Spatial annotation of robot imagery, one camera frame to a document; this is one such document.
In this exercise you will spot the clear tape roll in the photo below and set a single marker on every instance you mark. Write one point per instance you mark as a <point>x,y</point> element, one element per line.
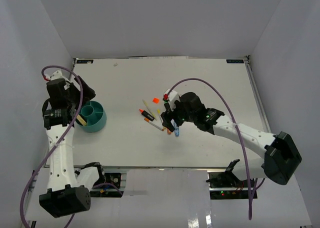
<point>80,120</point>

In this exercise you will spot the teal round divided organizer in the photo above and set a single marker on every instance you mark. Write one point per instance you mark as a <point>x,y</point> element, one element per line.
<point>94,115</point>

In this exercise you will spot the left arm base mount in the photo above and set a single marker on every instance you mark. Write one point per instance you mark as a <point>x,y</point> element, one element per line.
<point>112,186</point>

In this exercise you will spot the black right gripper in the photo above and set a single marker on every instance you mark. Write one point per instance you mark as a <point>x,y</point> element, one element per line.
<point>166,117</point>

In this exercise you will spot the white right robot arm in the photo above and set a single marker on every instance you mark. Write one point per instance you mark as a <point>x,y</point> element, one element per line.
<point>278,154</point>

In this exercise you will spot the black logo sticker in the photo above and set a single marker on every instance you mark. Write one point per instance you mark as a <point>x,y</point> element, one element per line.
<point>84,61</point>
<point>235,61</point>

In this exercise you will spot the black highlighter orange cap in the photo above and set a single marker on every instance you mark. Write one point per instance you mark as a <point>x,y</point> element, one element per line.
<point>146,115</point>

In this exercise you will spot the white marker orange cap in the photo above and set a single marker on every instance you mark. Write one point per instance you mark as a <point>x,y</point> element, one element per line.
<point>154,124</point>

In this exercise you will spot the orange transparent highlighter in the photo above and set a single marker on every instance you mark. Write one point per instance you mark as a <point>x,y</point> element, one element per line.
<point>169,132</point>

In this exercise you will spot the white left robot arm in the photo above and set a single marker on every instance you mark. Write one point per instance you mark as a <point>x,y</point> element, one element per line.
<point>68,191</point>

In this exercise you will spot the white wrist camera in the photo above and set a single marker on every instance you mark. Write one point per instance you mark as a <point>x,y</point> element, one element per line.
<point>169,99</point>
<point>54,76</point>

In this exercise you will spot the orange translucent cap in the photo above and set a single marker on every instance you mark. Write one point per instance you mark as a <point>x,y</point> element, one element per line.
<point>156,100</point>

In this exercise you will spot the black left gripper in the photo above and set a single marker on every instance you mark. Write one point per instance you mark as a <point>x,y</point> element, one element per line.
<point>88,92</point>

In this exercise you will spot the blue transparent highlighter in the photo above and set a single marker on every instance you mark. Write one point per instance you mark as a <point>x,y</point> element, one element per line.
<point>176,129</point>

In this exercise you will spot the left black logo sticker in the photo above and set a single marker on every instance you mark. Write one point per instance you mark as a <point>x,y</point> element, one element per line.
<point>84,61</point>

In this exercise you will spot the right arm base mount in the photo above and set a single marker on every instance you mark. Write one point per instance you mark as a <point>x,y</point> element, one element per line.
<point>224,185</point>

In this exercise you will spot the clear yellow gel pen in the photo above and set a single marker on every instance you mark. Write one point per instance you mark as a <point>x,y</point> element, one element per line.
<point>149,109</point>

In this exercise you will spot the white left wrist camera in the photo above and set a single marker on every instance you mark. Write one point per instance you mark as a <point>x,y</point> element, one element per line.
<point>54,76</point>

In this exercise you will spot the aluminium table rail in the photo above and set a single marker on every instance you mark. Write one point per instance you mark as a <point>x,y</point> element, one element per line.
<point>257,126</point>
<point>47,153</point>

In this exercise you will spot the right aluminium table rail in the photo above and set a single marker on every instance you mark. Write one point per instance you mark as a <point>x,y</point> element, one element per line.
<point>257,126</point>

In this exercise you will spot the left aluminium table rail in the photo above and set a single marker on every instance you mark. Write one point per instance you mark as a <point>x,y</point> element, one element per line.
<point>47,153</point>

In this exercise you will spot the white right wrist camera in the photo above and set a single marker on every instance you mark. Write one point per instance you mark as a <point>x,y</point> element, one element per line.
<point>169,99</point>

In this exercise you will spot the right black logo sticker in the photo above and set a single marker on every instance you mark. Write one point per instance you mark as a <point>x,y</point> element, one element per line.
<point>235,61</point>

